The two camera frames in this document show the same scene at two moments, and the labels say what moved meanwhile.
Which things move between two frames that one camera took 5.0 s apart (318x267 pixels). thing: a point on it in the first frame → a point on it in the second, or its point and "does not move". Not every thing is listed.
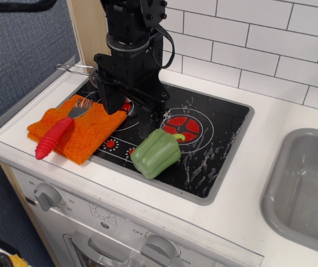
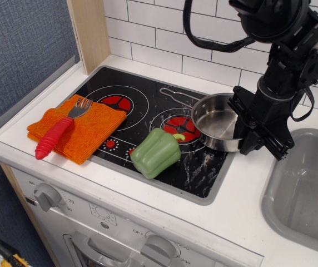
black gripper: (139, 73) → (259, 120)
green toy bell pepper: (157, 154) does not move
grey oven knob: (159, 249) does not move
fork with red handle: (80, 107) does not move
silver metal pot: (94, 77) → (213, 117)
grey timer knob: (46, 196) does not move
